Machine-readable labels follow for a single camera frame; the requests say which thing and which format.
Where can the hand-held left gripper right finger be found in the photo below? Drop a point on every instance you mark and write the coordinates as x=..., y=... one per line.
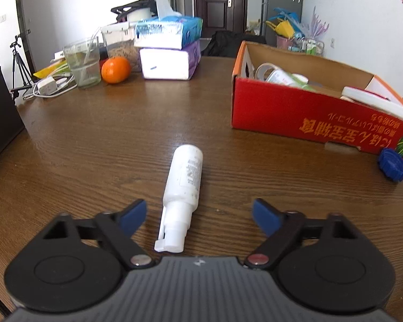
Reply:
x=265, y=214

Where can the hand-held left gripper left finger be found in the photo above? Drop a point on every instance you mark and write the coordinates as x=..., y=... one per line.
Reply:
x=134, y=213

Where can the white spray bottle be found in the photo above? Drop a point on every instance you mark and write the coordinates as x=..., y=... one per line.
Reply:
x=184, y=174

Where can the red cardboard box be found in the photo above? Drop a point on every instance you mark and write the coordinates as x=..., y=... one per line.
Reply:
x=288, y=114

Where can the green spray bottle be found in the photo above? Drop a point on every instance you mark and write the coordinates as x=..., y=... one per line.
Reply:
x=307, y=86

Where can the white cotton swab container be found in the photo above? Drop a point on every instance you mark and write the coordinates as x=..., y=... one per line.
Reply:
x=282, y=77

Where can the white tape roll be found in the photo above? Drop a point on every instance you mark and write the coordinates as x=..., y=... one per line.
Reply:
x=259, y=70

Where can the red and white lint brush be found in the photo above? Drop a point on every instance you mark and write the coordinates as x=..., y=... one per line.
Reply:
x=372, y=99

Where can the blue bottle cap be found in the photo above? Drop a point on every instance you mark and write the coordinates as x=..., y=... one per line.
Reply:
x=393, y=166

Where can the orange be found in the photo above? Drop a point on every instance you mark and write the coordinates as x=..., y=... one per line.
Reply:
x=116, y=70

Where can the purple tissue pack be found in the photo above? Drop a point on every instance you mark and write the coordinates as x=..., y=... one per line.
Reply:
x=164, y=63

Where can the clear glass cup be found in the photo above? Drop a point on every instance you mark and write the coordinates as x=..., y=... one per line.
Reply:
x=82, y=67

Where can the clear food container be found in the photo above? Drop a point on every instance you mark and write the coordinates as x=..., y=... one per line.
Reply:
x=121, y=50

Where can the yellow packet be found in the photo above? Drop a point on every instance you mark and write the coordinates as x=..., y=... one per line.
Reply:
x=48, y=70

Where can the black paper bag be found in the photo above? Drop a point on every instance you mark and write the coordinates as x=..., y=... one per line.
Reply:
x=0, y=107

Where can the pink bucket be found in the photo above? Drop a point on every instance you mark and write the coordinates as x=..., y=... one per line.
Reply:
x=283, y=43

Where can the metal storage cart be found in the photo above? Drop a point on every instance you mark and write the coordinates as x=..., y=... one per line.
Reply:
x=310, y=47

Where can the blue tissue pack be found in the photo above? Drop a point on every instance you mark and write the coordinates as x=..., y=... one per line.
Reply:
x=168, y=33

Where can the yellow watering can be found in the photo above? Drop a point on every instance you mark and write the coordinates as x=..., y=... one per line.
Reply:
x=283, y=28

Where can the black tripod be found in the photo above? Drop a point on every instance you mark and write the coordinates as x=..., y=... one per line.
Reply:
x=18, y=62

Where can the purple feather decoration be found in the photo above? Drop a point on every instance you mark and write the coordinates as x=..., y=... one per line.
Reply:
x=317, y=23

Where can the dark brown door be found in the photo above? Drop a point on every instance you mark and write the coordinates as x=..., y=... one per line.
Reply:
x=218, y=13

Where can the white wall outlet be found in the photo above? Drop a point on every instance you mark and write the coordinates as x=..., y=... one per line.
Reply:
x=332, y=42

